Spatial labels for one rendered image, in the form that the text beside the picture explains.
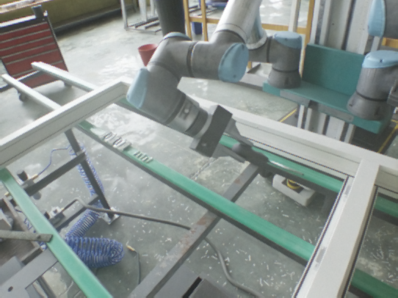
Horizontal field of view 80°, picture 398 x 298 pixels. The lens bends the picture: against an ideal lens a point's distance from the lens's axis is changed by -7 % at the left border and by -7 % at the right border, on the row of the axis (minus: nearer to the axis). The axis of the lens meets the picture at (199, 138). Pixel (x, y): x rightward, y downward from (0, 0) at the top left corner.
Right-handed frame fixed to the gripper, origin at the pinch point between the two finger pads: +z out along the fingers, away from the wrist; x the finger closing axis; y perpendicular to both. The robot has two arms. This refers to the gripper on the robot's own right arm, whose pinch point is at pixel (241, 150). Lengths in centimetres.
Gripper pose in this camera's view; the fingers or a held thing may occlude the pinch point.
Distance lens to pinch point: 71.8
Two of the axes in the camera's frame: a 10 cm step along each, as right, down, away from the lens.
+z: 8.1, 4.8, 3.4
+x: 4.6, -8.8, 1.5
